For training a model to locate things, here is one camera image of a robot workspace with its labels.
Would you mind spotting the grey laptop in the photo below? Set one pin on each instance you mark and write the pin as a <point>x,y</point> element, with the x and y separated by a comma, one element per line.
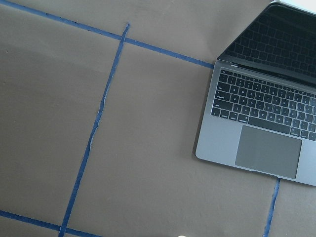
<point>260,113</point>

